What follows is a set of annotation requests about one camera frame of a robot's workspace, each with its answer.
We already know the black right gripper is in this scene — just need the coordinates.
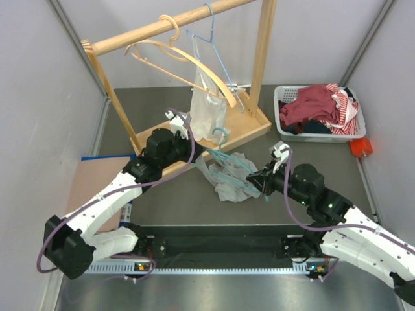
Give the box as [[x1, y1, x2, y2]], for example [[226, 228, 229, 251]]
[[246, 157, 311, 206]]

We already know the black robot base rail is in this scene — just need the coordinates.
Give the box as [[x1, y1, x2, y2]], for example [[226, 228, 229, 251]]
[[132, 225, 323, 268]]

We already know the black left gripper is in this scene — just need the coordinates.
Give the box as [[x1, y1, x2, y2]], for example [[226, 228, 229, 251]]
[[159, 129, 205, 169]]

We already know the pink red garment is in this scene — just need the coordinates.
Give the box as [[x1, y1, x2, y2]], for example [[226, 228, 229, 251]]
[[279, 84, 339, 126]]

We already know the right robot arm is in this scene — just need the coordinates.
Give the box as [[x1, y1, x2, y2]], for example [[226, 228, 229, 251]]
[[247, 164, 414, 305]]

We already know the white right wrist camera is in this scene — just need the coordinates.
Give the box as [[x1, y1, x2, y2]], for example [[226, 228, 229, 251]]
[[269, 141, 292, 173]]

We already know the light blue wire hanger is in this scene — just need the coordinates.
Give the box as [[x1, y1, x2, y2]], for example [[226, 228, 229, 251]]
[[186, 3, 246, 114]]

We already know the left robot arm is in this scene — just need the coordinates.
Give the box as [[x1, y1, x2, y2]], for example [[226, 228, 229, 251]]
[[40, 128, 203, 280]]

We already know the white laundry basket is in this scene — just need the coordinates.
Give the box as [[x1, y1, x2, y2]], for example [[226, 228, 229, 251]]
[[274, 86, 366, 143]]

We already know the red white striped garment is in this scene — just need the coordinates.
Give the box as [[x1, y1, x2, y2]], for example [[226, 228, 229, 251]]
[[320, 84, 359, 135]]

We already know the teal plastic hanger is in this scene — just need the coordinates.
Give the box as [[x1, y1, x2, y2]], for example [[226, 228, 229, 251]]
[[203, 127, 270, 202]]

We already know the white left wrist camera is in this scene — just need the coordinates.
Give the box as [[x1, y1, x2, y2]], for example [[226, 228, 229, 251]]
[[165, 110, 191, 140]]

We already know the white tank top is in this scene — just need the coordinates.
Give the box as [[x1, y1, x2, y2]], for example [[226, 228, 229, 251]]
[[190, 36, 228, 144]]

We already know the red plastic block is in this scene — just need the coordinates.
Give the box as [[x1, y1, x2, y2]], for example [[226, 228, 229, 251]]
[[350, 137, 374, 159]]

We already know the brown board blue frame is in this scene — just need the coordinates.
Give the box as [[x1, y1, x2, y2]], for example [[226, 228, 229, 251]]
[[67, 156, 142, 240]]

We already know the wooden hanger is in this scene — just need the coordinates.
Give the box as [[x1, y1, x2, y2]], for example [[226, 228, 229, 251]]
[[124, 14, 237, 108]]

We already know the grey tank top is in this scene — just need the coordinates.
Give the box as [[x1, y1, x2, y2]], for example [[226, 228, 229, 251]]
[[194, 151, 260, 203]]

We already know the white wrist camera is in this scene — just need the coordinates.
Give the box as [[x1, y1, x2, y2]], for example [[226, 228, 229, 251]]
[[165, 110, 191, 140], [269, 141, 292, 173]]

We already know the wooden clothes rack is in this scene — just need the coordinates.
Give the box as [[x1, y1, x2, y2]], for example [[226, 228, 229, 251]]
[[81, 1, 276, 154]]

